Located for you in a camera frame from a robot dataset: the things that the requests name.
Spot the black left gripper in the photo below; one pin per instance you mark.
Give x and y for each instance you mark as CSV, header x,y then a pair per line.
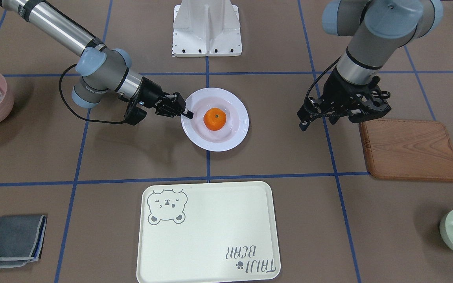
x,y
334,91

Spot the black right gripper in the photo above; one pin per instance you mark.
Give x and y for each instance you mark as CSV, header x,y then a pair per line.
x,y
150,93

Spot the orange fruit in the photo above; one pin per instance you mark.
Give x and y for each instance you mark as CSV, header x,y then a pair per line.
x,y
215,119

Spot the white round plate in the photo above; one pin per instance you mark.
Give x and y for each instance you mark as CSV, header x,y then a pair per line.
x,y
236,124

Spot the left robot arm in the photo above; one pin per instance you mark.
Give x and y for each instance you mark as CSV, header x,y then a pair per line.
x,y
377,29

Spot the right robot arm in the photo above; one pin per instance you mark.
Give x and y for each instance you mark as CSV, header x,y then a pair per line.
x,y
101,69

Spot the cream bear print tray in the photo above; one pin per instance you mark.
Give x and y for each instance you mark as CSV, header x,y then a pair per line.
x,y
208,233

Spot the wooden cutting board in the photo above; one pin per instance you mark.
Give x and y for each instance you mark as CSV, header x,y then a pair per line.
x,y
400,149

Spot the folded grey cloth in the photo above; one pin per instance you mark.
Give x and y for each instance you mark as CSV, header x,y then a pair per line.
x,y
21,239

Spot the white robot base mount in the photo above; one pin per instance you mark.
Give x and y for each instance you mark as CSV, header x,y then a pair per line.
x,y
206,28

